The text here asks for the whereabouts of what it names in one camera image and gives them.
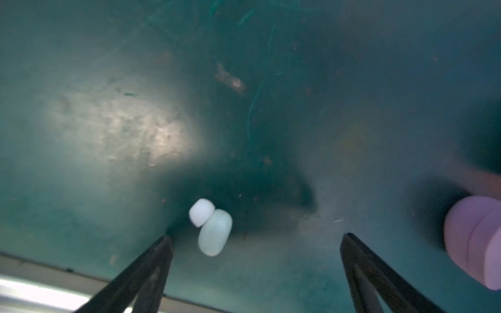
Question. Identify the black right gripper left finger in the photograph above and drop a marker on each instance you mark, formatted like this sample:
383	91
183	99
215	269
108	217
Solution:
141	284

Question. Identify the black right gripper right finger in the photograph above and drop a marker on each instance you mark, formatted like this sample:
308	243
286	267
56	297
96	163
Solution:
370	279

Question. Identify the white earbud front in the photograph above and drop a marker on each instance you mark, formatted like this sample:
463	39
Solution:
215	226

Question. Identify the pink earbud charging case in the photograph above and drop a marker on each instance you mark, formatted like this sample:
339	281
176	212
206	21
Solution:
472	238

